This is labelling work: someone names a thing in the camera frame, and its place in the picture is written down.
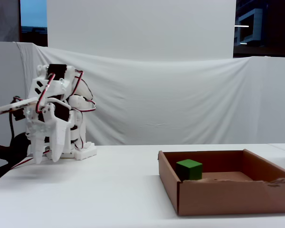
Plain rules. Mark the white wrist camera mount plate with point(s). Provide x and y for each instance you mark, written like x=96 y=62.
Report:
x=14 y=106

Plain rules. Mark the dark window with building view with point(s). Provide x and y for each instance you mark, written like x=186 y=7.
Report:
x=275 y=23

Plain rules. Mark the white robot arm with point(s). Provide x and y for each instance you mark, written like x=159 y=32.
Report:
x=86 y=152

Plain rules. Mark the window showing blue sky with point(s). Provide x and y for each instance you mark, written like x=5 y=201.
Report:
x=33 y=14

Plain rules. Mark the brown cardboard box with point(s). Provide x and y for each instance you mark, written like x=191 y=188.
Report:
x=216 y=197

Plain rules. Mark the green cube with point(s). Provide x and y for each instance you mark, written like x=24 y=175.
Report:
x=192 y=171

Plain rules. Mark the white backdrop panel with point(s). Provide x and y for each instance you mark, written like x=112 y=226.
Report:
x=142 y=23

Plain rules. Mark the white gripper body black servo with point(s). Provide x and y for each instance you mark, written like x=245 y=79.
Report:
x=52 y=123

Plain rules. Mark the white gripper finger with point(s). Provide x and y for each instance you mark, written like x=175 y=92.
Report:
x=58 y=140
x=37 y=148

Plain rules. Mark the black clamp with red lever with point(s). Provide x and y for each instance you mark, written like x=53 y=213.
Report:
x=20 y=142

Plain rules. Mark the white draped cloth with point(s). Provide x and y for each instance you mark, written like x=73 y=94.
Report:
x=180 y=99

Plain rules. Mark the black chair armrest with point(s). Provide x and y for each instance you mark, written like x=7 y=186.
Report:
x=0 y=152

